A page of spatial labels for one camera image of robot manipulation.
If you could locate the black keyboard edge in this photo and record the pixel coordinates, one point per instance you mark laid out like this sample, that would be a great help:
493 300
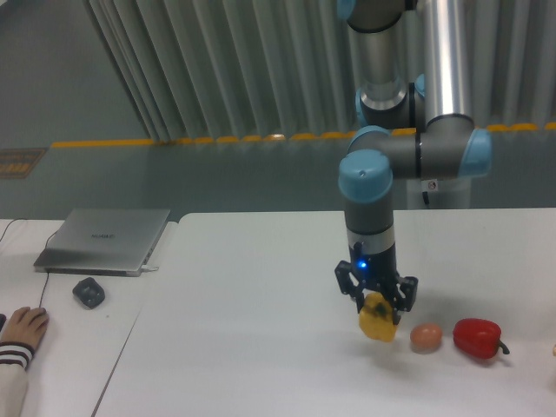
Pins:
2 321

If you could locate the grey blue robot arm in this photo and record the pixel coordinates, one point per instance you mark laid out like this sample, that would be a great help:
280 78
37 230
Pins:
422 131

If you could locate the red bell pepper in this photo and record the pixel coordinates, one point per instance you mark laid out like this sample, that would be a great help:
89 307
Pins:
479 338

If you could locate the silver closed laptop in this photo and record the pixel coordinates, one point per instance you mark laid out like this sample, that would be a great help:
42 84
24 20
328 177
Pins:
117 242

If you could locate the striped sleeve forearm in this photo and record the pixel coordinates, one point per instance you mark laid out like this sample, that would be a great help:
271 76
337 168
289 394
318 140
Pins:
15 357

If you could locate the person's hand on mouse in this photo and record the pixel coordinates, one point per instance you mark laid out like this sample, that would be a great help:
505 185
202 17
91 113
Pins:
26 326

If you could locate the brown egg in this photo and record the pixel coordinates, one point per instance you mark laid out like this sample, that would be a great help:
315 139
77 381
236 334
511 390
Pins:
426 337

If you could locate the grey pleated curtain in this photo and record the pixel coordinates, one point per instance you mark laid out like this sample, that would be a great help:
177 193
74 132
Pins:
244 69

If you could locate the yellow bell pepper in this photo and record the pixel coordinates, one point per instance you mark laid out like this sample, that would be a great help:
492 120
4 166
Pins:
376 318

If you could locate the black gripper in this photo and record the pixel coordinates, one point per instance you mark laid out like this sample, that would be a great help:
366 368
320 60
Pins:
376 272

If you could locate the small dark grey gadget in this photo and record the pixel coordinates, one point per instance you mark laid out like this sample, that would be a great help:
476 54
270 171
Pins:
89 293

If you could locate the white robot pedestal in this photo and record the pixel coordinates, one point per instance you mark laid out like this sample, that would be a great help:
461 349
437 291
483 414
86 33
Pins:
439 194

